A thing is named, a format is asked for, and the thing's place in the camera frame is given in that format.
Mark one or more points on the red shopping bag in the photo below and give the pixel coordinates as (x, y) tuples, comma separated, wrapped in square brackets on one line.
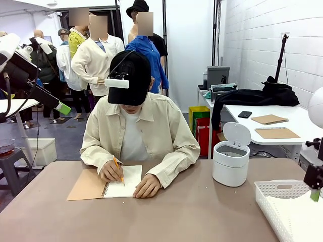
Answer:
[(203, 136)]

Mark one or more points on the white paper stack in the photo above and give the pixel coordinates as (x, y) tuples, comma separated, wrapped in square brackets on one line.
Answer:
[(295, 219)]

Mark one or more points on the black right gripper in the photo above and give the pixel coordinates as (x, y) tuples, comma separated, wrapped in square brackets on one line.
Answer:
[(320, 153)]

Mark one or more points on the capped mannequin in white shirt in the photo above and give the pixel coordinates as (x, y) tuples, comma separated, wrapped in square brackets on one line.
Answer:
[(66, 63)]

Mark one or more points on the black baseball cap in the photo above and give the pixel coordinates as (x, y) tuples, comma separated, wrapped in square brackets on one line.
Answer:
[(133, 83)]

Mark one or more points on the black smartphone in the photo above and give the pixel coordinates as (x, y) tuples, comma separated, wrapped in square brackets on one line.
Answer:
[(244, 114)]

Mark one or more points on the mannequin in blue shirt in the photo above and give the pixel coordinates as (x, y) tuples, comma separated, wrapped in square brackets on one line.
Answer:
[(151, 55)]

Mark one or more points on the white lidded trash bin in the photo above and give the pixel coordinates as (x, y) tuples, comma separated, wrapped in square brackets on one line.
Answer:
[(229, 166)]

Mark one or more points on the grey stool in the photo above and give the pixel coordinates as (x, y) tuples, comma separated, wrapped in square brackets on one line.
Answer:
[(12, 164)]

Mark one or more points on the yellow pencil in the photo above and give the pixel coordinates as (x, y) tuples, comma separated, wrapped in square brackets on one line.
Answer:
[(118, 169)]

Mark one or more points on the black camera tripod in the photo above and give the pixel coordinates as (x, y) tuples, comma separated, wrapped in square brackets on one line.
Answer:
[(280, 58)]

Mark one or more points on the black garment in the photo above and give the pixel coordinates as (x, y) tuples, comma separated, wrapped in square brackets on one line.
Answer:
[(252, 98)]

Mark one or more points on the small closed brown notebook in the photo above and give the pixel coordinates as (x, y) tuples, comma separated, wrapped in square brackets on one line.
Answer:
[(268, 119)]

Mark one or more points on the left forearm in beige sleeve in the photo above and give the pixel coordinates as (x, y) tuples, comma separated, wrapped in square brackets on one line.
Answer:
[(176, 164)]

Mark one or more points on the white side table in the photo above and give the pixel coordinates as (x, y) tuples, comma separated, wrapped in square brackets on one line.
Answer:
[(277, 111)]

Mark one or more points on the right forearm in beige sleeve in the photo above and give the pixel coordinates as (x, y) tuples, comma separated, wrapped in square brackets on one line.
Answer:
[(93, 156)]

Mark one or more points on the mannequin in cream cardigan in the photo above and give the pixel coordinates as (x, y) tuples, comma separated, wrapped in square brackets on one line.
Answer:
[(93, 60)]

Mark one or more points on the person's right hand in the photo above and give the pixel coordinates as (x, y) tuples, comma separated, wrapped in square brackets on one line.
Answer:
[(109, 172)]

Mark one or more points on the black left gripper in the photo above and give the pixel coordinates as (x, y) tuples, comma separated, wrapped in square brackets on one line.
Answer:
[(20, 73)]

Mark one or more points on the black vertical light stand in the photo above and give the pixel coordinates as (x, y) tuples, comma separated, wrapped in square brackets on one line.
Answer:
[(164, 20)]

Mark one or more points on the person in beige shirt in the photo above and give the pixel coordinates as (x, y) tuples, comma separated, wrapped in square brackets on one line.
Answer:
[(161, 126)]

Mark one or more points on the white perforated plastic basket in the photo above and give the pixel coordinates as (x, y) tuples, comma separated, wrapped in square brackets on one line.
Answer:
[(263, 201)]

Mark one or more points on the white head-mounted camera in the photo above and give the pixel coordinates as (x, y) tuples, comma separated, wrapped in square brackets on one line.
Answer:
[(117, 83)]

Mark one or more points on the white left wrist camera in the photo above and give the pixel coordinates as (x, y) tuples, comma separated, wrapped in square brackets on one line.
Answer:
[(46, 48)]

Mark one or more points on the white storage box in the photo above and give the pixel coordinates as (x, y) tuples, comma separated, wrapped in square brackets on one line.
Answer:
[(46, 151)]

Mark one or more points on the mannequin in black shirt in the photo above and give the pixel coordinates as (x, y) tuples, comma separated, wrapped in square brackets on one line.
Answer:
[(160, 45)]

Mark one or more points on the black pump bottle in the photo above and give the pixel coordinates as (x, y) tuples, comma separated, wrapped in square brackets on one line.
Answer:
[(223, 79)]

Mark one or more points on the green cloth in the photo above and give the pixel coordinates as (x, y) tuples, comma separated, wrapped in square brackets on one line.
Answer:
[(207, 95)]

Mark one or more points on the person's left hand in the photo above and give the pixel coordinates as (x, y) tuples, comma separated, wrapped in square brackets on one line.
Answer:
[(147, 187)]

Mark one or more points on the grey box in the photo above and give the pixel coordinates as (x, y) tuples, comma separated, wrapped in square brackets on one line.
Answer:
[(218, 74)]

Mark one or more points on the brown spiral notebook with pages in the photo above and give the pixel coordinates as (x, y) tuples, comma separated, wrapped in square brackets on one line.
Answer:
[(85, 186)]

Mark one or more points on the black bucket hat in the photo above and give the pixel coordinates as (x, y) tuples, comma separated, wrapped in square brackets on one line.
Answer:
[(137, 7)]

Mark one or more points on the bowl with red liquid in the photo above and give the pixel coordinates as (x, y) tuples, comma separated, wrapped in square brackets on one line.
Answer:
[(6, 147)]

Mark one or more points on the mannequin in yellow jacket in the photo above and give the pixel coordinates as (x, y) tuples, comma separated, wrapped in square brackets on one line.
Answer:
[(74, 43)]

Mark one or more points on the yellow shopping bag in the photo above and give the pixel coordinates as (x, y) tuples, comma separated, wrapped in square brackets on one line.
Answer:
[(198, 111)]

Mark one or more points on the large closed brown notebook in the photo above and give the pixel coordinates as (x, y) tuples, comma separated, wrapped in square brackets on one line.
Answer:
[(277, 133)]

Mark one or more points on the black paired stand poles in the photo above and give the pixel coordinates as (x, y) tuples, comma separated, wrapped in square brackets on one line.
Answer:
[(215, 37)]

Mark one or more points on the tray with dark items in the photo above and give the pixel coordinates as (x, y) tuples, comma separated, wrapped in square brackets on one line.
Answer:
[(223, 88)]

